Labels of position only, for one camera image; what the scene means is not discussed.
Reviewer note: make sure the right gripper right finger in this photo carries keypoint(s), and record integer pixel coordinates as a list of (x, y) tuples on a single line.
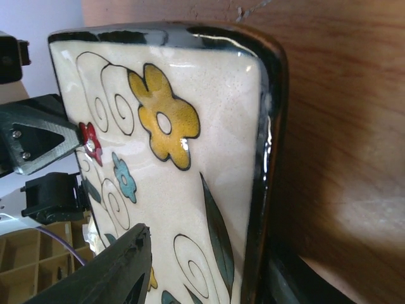
[(290, 280)]

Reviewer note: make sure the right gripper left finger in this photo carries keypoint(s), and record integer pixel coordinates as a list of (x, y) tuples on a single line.
[(119, 274)]

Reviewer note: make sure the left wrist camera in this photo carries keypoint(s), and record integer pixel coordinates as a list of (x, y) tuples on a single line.
[(13, 56)]

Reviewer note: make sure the cardboard divider box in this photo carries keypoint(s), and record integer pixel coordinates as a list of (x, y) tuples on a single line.
[(32, 261)]

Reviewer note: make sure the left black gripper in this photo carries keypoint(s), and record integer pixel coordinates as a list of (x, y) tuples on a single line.
[(34, 134)]

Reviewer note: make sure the square dark rimmed plate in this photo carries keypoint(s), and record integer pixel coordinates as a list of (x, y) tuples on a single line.
[(183, 124)]

